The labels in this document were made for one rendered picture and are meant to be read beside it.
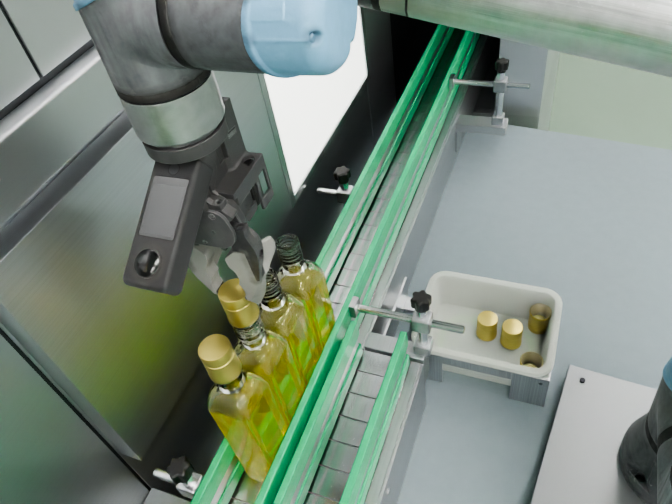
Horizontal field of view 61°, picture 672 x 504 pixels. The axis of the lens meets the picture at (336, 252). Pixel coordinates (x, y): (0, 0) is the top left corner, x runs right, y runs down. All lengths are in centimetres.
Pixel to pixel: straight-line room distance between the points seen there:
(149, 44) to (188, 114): 7
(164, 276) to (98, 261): 16
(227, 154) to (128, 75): 13
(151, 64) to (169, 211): 12
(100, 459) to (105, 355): 15
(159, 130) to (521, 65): 116
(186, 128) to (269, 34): 13
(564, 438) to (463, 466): 15
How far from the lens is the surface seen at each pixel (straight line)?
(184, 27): 40
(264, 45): 37
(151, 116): 46
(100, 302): 65
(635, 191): 139
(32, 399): 66
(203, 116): 47
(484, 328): 102
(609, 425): 96
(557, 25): 46
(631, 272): 122
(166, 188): 50
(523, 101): 157
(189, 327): 79
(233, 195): 52
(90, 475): 77
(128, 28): 43
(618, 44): 46
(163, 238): 49
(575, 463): 92
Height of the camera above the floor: 163
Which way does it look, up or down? 45 degrees down
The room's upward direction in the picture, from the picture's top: 12 degrees counter-clockwise
